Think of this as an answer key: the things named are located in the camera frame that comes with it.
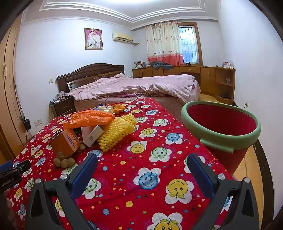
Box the pale pink small box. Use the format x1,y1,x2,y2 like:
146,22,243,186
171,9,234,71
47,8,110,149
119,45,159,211
81,126,94,140

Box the red printed flower blanket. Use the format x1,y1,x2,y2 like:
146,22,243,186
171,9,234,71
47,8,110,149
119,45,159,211
10,97,237,230

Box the grey clothes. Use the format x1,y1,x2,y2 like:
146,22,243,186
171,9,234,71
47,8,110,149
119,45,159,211
150,62,175,71

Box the crumpled clothes on nightstand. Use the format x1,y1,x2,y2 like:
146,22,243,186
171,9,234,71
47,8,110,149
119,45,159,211
50,92,70,104

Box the window with wooden frame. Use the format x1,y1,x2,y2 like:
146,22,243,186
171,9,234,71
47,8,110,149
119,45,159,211
177,22,203,65

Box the bed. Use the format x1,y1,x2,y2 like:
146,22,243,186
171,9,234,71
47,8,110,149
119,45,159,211
73,80,201,111

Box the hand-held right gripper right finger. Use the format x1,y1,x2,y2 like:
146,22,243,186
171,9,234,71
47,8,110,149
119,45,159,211
184,153,259,230

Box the dark wooden nightstand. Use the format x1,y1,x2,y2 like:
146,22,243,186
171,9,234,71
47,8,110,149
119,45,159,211
49,95,77,117

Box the wooden corner shelf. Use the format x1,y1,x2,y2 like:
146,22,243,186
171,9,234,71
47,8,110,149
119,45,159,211
214,66,236,104

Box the yellow foam fruit net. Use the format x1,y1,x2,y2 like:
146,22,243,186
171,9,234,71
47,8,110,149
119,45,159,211
97,114,137,153

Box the framed wall photo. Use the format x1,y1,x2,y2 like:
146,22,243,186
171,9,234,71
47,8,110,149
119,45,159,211
84,28,103,50

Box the orange plastic bag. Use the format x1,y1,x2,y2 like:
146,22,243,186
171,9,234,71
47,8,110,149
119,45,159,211
62,110,115,130

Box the orange cardboard box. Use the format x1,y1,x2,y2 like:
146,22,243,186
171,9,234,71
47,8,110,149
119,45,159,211
49,128,81,160

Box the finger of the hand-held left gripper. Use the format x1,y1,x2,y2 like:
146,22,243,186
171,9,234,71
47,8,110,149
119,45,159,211
0,160,31,189
0,161,14,171

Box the red bucket with green rim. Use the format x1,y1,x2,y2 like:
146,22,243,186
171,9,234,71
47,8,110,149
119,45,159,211
181,100,262,175

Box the crumpled white paper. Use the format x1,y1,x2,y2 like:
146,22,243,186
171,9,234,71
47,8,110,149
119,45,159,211
97,106,114,114

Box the pink checked quilt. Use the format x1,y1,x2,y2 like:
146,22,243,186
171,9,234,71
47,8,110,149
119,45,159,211
69,73,199,103

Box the dark wooden headboard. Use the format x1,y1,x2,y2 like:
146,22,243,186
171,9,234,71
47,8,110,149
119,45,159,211
56,63,125,93

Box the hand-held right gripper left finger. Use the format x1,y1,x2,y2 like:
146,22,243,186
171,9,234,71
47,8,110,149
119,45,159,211
26,153,99,230

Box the white small box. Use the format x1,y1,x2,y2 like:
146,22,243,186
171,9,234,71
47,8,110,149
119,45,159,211
83,125,104,147

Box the floral curtain with red hem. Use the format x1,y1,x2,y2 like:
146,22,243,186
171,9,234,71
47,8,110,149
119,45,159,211
145,20,184,66

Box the orange paper wrapper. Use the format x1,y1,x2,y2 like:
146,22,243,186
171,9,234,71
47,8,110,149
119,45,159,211
112,103,126,114

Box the wall air conditioner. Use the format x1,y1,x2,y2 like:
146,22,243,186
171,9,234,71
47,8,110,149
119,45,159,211
112,32,133,42

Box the wooden desk cabinet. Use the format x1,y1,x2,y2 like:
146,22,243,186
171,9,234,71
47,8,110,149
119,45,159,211
132,65,216,95

